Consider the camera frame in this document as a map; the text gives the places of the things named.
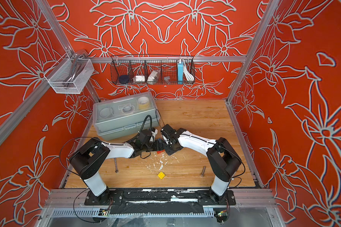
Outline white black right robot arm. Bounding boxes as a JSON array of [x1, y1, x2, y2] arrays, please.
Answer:
[[161, 124, 242, 204]]

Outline metal tongs in bin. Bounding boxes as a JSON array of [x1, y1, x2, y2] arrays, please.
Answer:
[[64, 50, 87, 88]]

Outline black wire wall basket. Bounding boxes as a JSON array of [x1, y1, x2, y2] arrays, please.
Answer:
[[110, 54, 196, 85]]

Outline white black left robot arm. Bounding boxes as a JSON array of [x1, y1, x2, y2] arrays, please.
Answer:
[[69, 128, 166, 205]]

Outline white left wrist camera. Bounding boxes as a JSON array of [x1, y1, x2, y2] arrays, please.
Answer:
[[151, 128, 158, 141]]

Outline white box in basket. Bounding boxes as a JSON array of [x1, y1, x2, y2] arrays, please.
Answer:
[[133, 75, 146, 83]]

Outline metal bolt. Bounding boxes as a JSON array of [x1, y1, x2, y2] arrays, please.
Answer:
[[200, 166, 206, 177]]

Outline yellow lego brick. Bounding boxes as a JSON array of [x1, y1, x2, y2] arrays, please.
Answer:
[[157, 171, 165, 179]]

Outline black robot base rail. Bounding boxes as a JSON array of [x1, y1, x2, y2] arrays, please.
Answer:
[[84, 188, 236, 216]]

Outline white cable in basket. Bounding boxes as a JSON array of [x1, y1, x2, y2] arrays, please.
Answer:
[[183, 63, 194, 83]]

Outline grey translucent plastic storage box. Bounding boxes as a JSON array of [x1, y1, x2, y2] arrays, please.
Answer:
[[93, 92, 160, 141]]

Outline dark blue round object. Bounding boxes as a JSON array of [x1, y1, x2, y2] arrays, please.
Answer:
[[118, 75, 130, 84]]

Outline yellow tape roll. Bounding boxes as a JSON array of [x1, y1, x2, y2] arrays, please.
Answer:
[[137, 96, 151, 110]]

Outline clear plastic wall bin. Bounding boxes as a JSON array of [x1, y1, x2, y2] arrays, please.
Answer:
[[45, 50, 94, 94]]

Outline white packet in basket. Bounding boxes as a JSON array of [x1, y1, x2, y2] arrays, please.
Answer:
[[147, 70, 161, 85]]

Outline light blue box in basket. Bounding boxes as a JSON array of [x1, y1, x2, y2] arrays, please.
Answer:
[[177, 61, 184, 85]]

